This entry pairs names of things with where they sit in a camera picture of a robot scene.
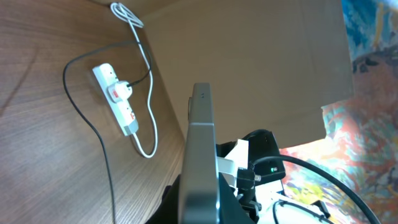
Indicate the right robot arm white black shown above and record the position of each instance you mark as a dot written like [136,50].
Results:
[252,190]

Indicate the smartphone with teal screen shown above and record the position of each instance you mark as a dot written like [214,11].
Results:
[198,199]

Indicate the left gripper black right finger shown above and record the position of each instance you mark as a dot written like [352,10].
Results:
[230,211]

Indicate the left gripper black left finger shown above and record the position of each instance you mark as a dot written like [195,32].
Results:
[167,212]

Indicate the white charger plug adapter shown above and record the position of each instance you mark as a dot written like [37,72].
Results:
[119,91]

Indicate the white power strip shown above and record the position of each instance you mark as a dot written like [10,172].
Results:
[122,111]

